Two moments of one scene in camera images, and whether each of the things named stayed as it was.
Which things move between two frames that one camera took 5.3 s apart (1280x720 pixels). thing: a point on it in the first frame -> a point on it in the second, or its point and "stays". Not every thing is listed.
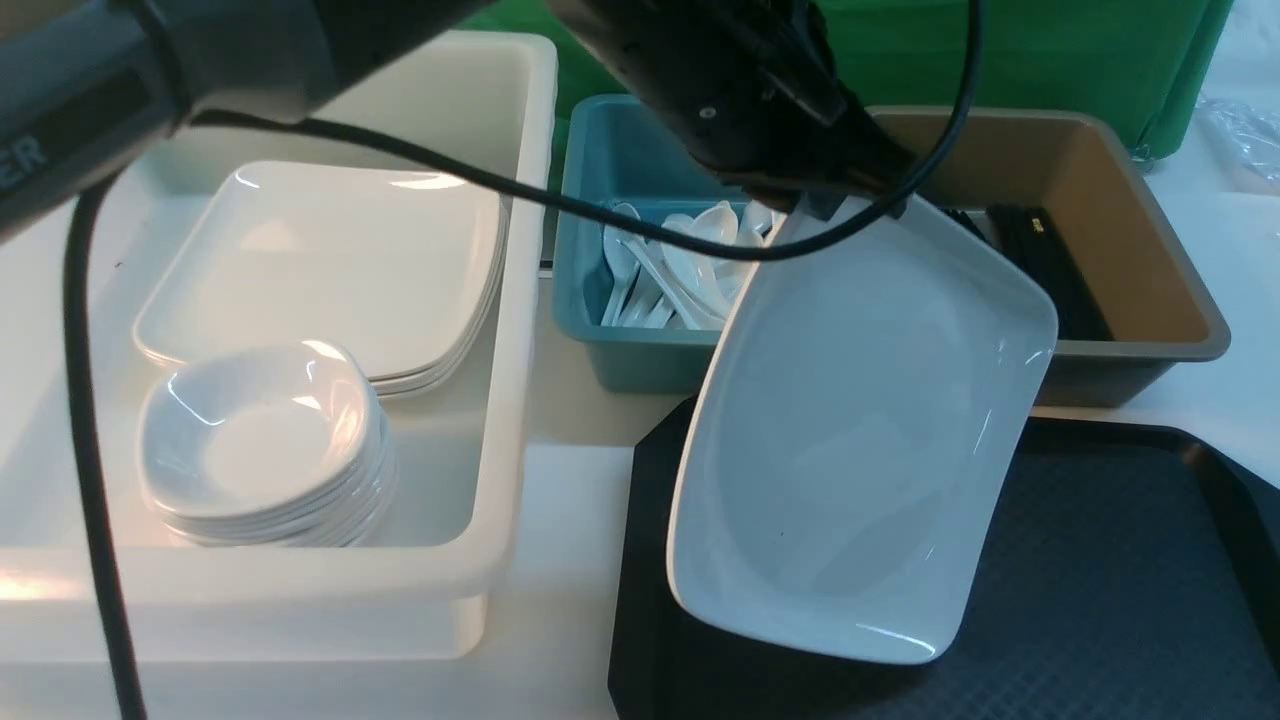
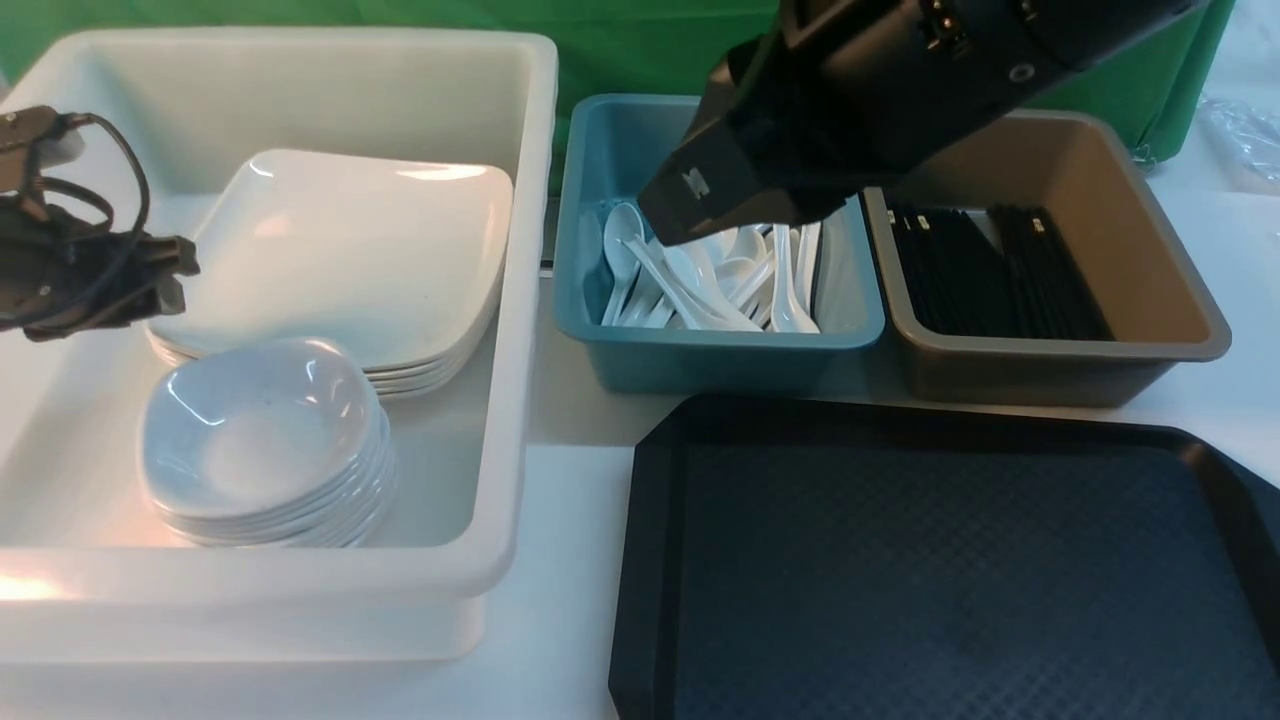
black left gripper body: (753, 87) -> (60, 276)
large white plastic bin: (462, 454) stays
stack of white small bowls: (280, 446) stays
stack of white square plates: (398, 266) stays
